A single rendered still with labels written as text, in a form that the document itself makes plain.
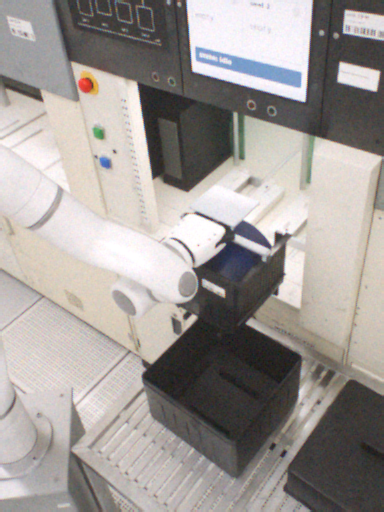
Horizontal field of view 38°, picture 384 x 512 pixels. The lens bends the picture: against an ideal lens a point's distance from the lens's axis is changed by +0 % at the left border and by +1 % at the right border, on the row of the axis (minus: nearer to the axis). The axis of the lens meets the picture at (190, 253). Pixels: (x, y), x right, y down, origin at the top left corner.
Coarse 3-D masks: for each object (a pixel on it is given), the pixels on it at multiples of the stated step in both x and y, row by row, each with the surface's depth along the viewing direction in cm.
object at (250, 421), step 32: (192, 352) 145; (224, 352) 152; (256, 352) 142; (288, 352) 132; (160, 384) 138; (192, 384) 146; (224, 384) 145; (256, 384) 144; (288, 384) 129; (160, 416) 136; (192, 416) 122; (224, 416) 138; (256, 416) 120; (224, 448) 120; (256, 448) 130
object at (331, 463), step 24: (360, 384) 131; (336, 408) 127; (360, 408) 127; (312, 432) 124; (336, 432) 123; (360, 432) 122; (312, 456) 119; (336, 456) 119; (360, 456) 119; (288, 480) 121; (312, 480) 116; (336, 480) 115; (360, 480) 115; (312, 504) 120; (336, 504) 112; (360, 504) 112
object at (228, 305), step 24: (216, 192) 123; (216, 216) 116; (240, 216) 116; (240, 240) 122; (264, 264) 119; (216, 288) 120; (240, 288) 115; (264, 288) 128; (192, 312) 132; (216, 312) 126; (240, 312) 122
